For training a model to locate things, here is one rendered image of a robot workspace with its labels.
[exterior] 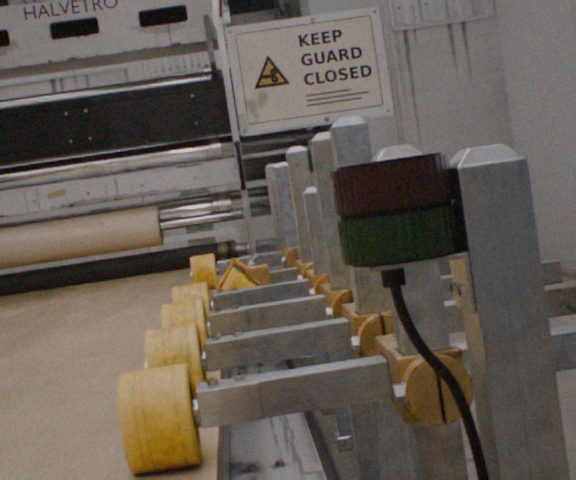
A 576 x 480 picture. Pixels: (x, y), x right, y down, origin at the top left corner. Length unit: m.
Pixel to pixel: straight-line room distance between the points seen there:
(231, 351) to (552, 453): 0.56
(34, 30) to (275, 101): 0.87
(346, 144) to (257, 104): 2.04
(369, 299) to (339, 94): 2.08
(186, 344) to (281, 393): 0.25
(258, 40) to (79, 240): 0.81
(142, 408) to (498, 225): 0.37
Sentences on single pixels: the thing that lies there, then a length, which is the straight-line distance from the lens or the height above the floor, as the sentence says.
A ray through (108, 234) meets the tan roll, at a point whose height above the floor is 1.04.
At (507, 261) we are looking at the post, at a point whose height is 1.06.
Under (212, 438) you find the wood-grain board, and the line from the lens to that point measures 0.89.
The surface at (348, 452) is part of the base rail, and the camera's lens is 1.53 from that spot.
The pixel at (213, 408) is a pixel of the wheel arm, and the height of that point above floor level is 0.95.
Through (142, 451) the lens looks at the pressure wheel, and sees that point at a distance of 0.78.
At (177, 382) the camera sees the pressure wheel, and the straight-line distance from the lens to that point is 0.78.
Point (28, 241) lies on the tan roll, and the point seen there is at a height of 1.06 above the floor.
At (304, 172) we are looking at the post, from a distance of 1.74.
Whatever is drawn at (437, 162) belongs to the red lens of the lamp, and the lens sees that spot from 0.49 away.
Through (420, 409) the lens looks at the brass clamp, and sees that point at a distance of 0.73.
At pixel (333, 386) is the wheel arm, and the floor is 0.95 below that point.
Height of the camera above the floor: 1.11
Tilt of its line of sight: 3 degrees down
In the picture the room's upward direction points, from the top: 8 degrees counter-clockwise
